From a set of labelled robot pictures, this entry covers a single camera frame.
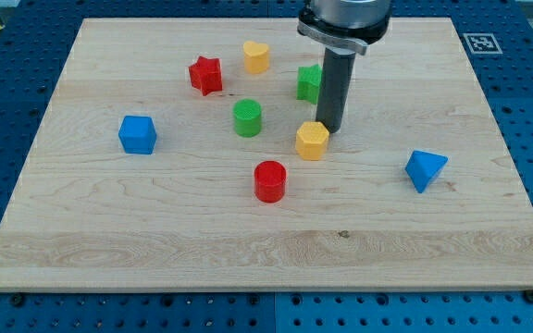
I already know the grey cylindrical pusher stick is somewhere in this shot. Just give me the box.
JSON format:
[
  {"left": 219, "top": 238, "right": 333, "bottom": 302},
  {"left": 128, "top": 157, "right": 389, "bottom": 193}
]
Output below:
[{"left": 316, "top": 47, "right": 355, "bottom": 133}]

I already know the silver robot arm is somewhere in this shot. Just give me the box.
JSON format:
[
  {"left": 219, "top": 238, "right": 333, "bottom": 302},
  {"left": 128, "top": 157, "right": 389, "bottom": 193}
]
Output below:
[{"left": 297, "top": 0, "right": 391, "bottom": 133}]

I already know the yellow hexagon block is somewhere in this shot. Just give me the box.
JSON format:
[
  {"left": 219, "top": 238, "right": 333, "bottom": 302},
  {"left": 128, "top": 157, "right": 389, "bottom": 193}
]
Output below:
[{"left": 295, "top": 121, "right": 329, "bottom": 161}]

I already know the blue triangle block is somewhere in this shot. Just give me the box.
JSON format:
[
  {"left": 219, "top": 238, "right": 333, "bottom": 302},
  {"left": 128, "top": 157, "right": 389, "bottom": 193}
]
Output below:
[{"left": 405, "top": 150, "right": 449, "bottom": 193}]

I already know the green star block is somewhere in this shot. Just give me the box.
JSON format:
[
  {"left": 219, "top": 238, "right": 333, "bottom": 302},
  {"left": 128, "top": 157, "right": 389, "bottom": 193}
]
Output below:
[{"left": 296, "top": 64, "right": 322, "bottom": 105}]

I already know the yellow heart block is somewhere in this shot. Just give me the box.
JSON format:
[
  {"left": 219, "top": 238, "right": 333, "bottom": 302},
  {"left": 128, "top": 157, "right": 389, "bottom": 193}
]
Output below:
[{"left": 242, "top": 41, "right": 270, "bottom": 74}]

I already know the green cylinder block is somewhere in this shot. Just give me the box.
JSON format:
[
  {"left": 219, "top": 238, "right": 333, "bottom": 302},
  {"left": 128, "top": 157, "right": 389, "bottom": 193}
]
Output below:
[{"left": 232, "top": 99, "right": 262, "bottom": 137}]

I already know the red cylinder block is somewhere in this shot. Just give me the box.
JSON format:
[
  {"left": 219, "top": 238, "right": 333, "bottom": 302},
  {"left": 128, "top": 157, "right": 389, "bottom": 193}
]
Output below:
[{"left": 254, "top": 160, "right": 287, "bottom": 203}]

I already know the red star block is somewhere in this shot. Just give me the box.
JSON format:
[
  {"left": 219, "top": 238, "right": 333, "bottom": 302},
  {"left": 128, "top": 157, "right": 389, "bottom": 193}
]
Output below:
[{"left": 189, "top": 55, "right": 223, "bottom": 96}]

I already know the black white fiducial marker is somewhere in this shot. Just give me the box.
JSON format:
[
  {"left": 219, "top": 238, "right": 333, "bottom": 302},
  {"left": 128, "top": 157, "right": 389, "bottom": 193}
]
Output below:
[{"left": 463, "top": 32, "right": 502, "bottom": 55}]

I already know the wooden board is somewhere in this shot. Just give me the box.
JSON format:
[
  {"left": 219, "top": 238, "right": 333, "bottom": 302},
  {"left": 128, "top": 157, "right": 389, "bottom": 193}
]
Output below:
[{"left": 0, "top": 18, "right": 533, "bottom": 292}]

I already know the blue cube block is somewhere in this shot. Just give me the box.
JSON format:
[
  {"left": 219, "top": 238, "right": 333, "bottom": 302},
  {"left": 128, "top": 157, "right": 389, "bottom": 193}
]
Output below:
[{"left": 118, "top": 116, "right": 156, "bottom": 154}]

